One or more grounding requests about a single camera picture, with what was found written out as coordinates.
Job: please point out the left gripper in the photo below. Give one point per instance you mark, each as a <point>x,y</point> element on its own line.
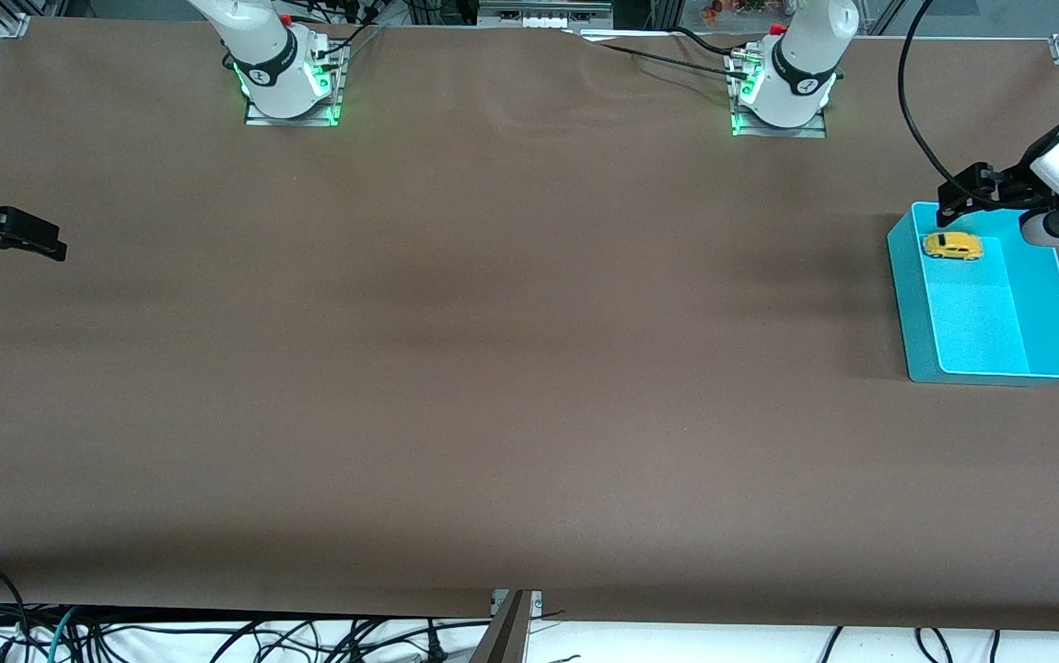
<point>1008,184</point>

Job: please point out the yellow beetle toy car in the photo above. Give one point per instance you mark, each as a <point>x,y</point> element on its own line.
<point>953,247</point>

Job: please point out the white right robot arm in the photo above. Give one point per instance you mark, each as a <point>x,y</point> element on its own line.
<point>258,37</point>

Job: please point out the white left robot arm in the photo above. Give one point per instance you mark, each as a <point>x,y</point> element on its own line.
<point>806,55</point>

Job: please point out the teal plastic bin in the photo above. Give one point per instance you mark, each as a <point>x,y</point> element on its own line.
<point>990,322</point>

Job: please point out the grey device with ports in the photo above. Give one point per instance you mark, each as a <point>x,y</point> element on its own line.
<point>543,18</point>

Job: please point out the aluminium profile bar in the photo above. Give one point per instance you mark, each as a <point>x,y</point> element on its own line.
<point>506,635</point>

